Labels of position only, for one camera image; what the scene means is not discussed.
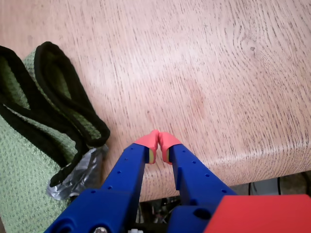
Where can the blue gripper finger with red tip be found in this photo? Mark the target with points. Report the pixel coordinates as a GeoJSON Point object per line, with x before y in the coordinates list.
{"type": "Point", "coordinates": [121, 182]}
{"type": "Point", "coordinates": [194, 179]}

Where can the green waffle cloth black edge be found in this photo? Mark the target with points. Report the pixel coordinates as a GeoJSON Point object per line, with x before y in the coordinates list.
{"type": "Point", "coordinates": [24, 157]}

